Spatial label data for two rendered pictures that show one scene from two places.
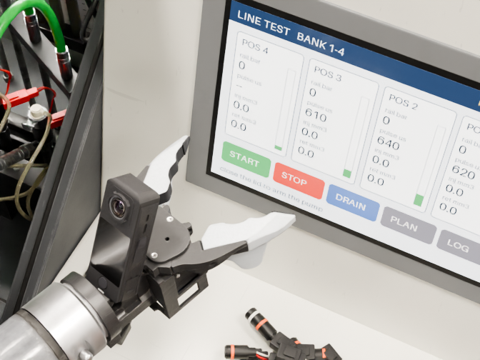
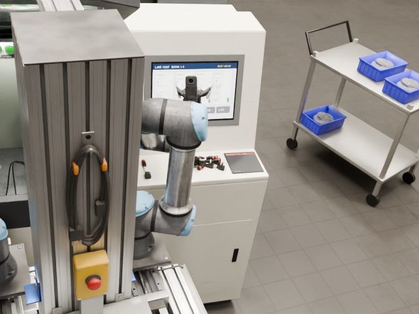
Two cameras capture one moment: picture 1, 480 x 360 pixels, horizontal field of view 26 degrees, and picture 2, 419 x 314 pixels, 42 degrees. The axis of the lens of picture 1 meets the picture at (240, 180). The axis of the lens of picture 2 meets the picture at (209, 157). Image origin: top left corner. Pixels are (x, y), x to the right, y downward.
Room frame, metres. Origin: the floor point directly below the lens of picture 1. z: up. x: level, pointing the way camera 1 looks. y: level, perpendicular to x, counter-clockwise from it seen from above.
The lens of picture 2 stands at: (-0.88, 1.39, 2.57)
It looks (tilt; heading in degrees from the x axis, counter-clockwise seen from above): 37 degrees down; 313
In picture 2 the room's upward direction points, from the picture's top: 9 degrees clockwise
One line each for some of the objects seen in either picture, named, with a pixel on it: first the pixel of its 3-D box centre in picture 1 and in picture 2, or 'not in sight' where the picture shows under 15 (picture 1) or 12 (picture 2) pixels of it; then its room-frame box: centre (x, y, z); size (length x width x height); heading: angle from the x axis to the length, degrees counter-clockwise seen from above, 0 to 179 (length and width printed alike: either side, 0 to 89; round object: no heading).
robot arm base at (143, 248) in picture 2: not in sight; (134, 235); (0.27, 0.49, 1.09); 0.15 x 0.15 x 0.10
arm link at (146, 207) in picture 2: not in sight; (138, 212); (0.26, 0.49, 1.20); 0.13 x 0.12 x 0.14; 44
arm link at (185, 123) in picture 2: not in sight; (179, 172); (0.17, 0.40, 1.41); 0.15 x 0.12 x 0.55; 44
